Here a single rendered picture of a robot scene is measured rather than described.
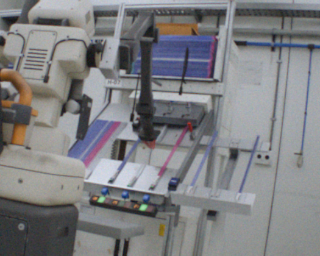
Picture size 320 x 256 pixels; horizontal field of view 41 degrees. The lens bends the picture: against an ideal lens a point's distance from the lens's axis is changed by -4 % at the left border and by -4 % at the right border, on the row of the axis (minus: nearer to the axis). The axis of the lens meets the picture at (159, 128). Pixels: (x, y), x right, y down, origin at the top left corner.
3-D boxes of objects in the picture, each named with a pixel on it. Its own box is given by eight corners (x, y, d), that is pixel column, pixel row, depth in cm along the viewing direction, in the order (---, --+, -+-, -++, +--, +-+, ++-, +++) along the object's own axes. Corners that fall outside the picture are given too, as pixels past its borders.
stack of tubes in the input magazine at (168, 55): (209, 78, 247) (214, 33, 250) (129, 74, 267) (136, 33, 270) (215, 84, 258) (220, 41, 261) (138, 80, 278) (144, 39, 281)
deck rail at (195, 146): (170, 206, 199) (167, 197, 196) (166, 205, 200) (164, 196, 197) (214, 118, 251) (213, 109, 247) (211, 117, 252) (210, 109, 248)
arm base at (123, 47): (94, 43, 147) (128, 46, 145) (102, 36, 154) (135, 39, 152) (95, 67, 151) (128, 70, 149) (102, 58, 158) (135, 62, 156)
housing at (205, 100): (209, 123, 249) (206, 102, 241) (132, 116, 269) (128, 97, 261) (213, 115, 255) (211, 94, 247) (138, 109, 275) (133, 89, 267)
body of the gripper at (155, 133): (142, 131, 227) (140, 119, 223) (161, 133, 223) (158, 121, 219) (138, 139, 223) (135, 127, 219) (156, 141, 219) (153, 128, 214)
